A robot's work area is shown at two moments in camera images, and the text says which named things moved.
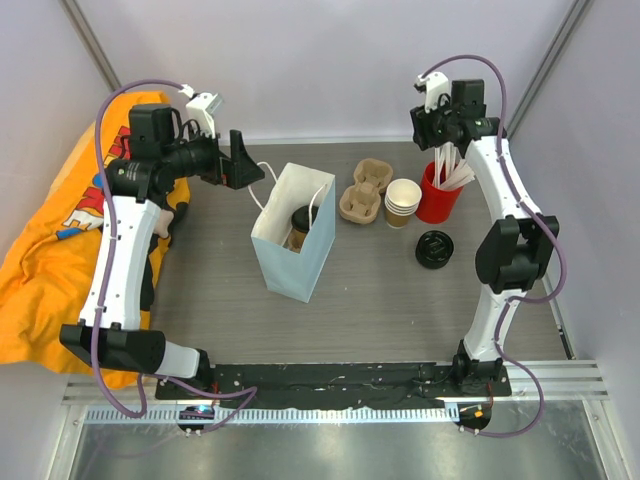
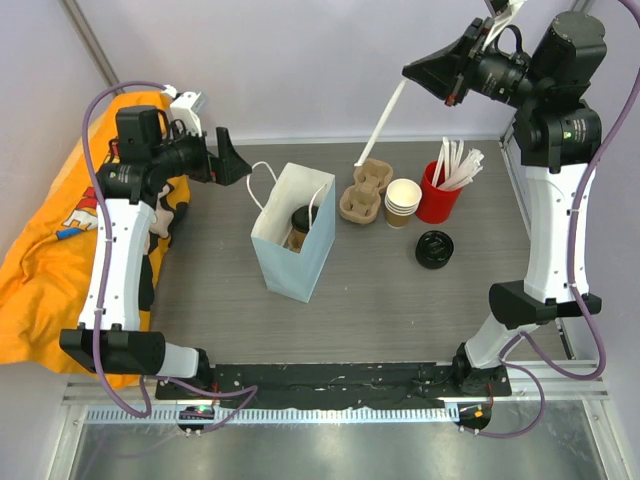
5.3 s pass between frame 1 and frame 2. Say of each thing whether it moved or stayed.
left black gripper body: stayed
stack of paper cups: stayed
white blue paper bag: stayed
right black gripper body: moved
